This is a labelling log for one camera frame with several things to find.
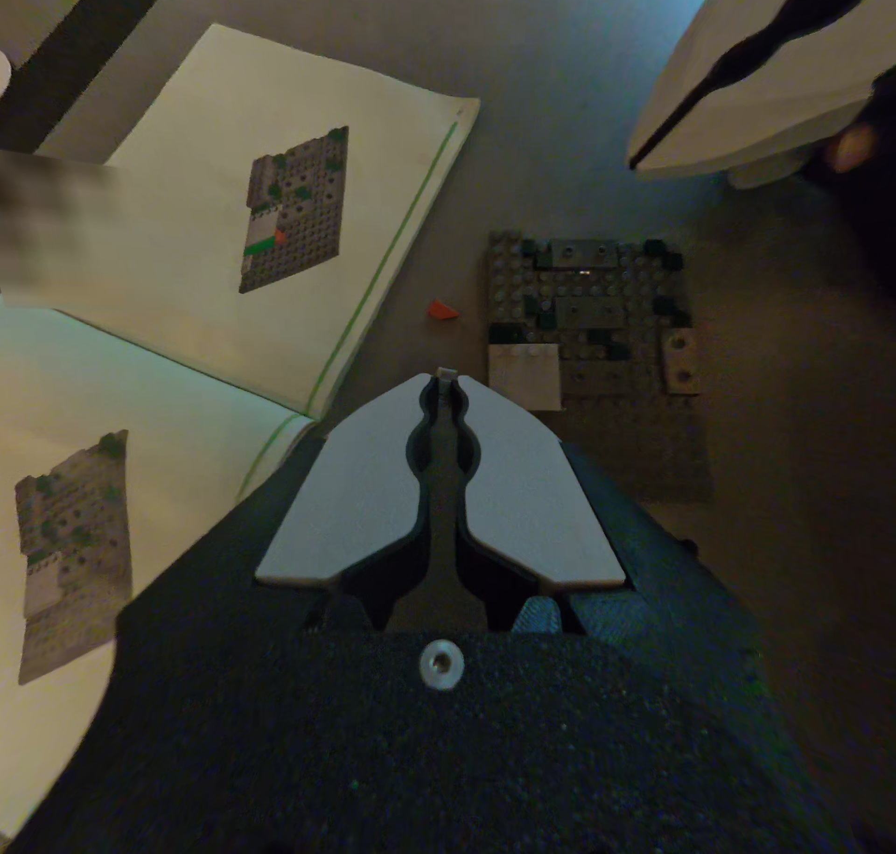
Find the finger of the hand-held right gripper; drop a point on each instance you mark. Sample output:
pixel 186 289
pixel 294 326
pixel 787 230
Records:
pixel 784 112
pixel 721 28

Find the grey toy brick baseplate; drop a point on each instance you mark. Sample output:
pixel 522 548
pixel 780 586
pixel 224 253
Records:
pixel 602 406

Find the small red sloped brick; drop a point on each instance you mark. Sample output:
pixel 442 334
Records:
pixel 442 312

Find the small white tile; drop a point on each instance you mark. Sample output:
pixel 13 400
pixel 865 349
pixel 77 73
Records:
pixel 446 376

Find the grey desk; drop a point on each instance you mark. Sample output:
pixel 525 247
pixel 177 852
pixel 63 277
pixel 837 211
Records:
pixel 560 98

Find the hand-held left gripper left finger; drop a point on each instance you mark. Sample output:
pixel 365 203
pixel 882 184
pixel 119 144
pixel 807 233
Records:
pixel 350 504

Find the open instruction booklet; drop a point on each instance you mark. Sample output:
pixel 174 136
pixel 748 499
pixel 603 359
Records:
pixel 210 133

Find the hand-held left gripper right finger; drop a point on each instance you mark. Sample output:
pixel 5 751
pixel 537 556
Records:
pixel 539 504

